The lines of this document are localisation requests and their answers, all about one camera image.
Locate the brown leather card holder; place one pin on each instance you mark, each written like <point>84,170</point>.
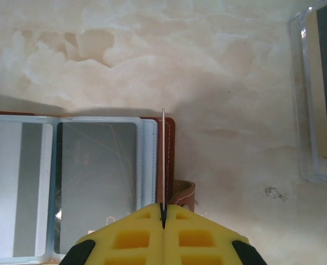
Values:
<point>171,143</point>

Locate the thin white credit card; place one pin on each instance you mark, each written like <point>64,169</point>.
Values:
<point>163,151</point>

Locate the pale grey-striped credit card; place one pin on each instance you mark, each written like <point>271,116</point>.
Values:
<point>3,179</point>

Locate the gold black-striped credit card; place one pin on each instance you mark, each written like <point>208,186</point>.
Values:
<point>315,82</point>

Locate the dark grey credit card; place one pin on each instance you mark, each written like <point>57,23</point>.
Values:
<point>97,165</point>

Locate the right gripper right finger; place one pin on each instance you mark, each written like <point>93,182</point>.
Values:
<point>216,248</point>

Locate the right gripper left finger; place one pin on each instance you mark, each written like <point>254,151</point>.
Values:
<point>111,248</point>

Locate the clear plastic card box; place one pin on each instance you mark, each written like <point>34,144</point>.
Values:
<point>296,82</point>

